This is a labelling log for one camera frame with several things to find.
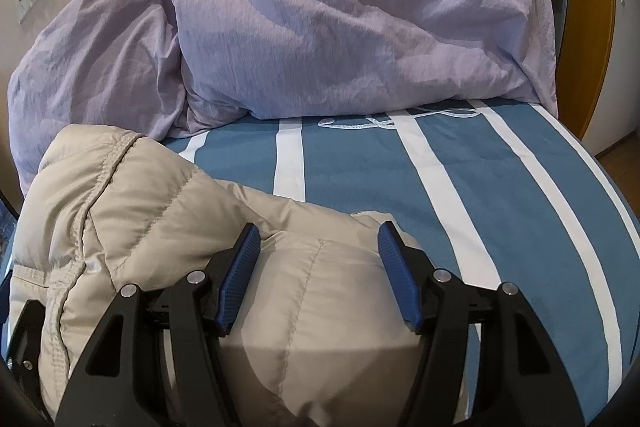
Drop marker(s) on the beige puffer jacket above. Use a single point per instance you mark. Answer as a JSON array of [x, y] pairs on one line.
[[150, 232]]

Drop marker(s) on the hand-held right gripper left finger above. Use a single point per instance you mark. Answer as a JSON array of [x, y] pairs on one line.
[[235, 282]]

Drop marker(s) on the white wall socket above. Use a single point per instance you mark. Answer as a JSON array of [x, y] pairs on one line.
[[24, 5]]

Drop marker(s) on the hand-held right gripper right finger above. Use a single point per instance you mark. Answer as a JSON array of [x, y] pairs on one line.
[[397, 277]]

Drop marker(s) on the lavender duvet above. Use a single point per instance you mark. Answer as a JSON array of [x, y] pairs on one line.
[[325, 17]]

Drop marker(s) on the blue white striped bed sheet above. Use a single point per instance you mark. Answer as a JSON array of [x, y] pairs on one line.
[[500, 207]]

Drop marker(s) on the orange wooden door frame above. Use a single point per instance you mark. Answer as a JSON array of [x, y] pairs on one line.
[[590, 32]]

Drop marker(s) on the white door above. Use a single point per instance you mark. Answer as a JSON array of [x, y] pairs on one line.
[[617, 72]]

